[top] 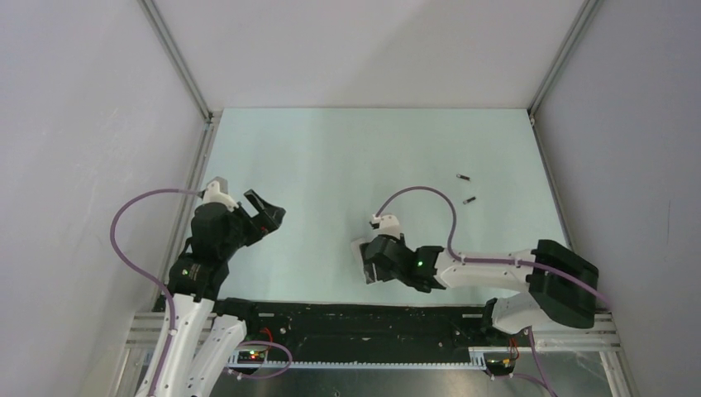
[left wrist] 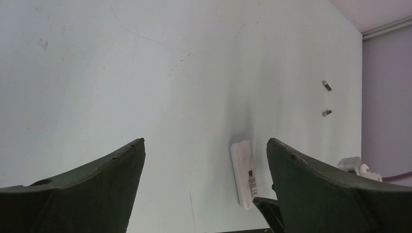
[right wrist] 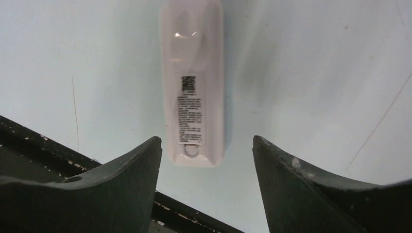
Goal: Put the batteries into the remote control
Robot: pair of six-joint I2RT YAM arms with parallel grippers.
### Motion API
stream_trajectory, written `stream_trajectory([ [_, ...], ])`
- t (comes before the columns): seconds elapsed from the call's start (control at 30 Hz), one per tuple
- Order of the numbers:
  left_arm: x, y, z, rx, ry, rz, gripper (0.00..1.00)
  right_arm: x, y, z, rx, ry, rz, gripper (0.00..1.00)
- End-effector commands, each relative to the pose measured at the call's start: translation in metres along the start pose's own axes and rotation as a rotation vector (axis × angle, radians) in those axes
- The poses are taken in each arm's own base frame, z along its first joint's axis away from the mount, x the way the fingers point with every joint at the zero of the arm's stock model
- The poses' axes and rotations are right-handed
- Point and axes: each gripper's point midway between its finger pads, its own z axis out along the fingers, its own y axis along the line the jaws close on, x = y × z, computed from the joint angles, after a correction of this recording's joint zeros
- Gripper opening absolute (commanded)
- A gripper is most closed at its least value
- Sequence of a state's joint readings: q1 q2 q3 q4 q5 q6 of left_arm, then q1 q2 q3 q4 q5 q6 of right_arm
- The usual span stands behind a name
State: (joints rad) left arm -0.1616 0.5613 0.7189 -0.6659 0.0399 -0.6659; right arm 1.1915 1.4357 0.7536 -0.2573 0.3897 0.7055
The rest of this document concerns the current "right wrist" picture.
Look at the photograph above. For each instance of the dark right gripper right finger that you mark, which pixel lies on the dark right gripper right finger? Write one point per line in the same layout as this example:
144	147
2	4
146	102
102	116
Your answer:
299	197

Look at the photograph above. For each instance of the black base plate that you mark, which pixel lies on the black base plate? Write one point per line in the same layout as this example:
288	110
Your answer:
27	155

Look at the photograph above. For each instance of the white remote control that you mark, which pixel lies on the white remote control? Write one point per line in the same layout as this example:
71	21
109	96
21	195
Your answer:
192	56

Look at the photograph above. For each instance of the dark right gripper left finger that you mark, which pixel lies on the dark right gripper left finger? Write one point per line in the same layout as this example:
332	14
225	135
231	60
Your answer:
116	197

